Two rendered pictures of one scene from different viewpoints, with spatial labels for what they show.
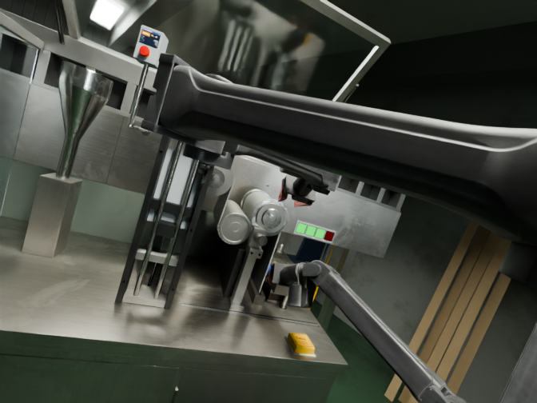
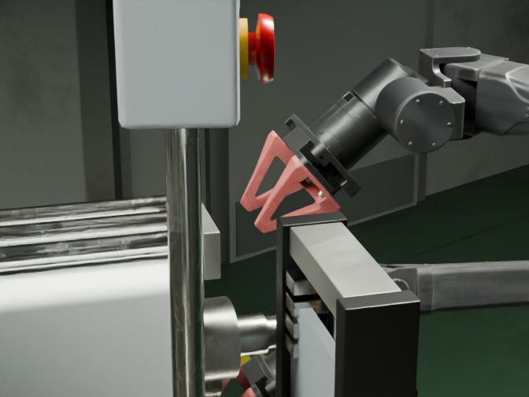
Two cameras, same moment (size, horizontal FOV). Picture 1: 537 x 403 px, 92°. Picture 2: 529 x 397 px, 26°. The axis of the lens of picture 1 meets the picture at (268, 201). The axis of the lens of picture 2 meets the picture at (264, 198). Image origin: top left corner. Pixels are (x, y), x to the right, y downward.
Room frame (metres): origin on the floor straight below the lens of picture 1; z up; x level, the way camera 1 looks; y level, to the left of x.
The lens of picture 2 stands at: (0.79, 0.99, 1.75)
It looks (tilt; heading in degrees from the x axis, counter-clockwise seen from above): 21 degrees down; 273
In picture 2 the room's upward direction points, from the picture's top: straight up
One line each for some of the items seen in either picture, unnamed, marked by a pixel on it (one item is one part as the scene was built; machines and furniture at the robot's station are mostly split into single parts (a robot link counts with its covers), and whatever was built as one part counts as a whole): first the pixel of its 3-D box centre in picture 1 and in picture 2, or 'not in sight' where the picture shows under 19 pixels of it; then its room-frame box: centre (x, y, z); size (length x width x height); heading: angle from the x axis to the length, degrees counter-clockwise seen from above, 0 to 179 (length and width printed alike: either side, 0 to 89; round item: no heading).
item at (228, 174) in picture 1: (212, 173); not in sight; (1.03, 0.25, 1.34); 0.25 x 0.14 x 0.14; 18
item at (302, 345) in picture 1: (300, 343); not in sight; (0.82, -0.25, 0.91); 0.07 x 0.07 x 0.02; 18
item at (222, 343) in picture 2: (214, 177); (194, 341); (0.89, 0.20, 1.34); 0.06 x 0.06 x 0.06; 18
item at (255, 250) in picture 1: (248, 268); not in sight; (0.94, -0.01, 1.05); 0.06 x 0.05 x 0.31; 18
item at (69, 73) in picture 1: (86, 81); not in sight; (0.86, 0.69, 1.50); 0.14 x 0.14 x 0.06
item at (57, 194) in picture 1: (63, 173); not in sight; (0.86, 0.69, 1.19); 0.14 x 0.14 x 0.57
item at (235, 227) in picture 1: (231, 219); not in sight; (1.07, 0.12, 1.18); 0.26 x 0.12 x 0.12; 18
